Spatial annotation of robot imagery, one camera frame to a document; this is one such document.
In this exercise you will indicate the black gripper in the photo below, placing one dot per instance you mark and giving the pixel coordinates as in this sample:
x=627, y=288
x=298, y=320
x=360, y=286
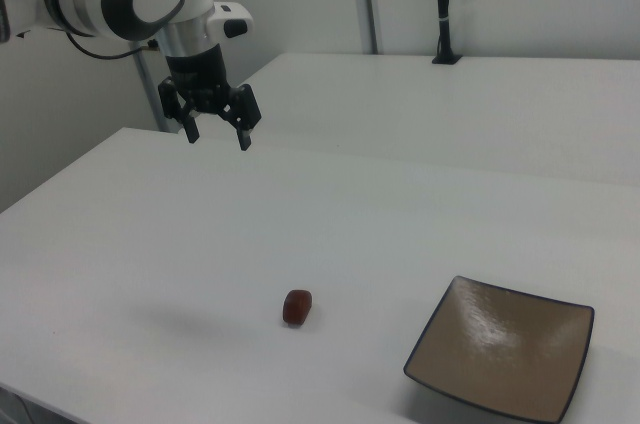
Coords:
x=197, y=79

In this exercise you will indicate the square brown ceramic plate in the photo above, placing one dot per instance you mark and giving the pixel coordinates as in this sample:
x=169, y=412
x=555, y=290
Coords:
x=500, y=359

